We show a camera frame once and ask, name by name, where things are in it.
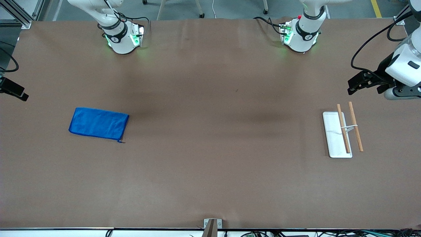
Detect blue microfibre towel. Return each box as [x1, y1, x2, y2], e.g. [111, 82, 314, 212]
[68, 107, 130, 144]

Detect white rack with wooden bars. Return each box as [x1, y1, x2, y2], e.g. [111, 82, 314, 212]
[322, 101, 364, 158]

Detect pale furniture legs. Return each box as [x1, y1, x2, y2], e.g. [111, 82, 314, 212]
[156, 0, 205, 20]

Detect aluminium frame post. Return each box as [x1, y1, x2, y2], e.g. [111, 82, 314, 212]
[394, 5, 411, 26]
[0, 0, 32, 29]

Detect black arm base cable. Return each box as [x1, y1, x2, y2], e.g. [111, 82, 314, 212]
[97, 0, 150, 33]
[253, 16, 286, 35]

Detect tangled cable bundle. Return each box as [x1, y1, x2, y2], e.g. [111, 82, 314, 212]
[240, 229, 421, 237]

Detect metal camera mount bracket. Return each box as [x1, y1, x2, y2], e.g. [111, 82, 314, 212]
[203, 219, 222, 237]

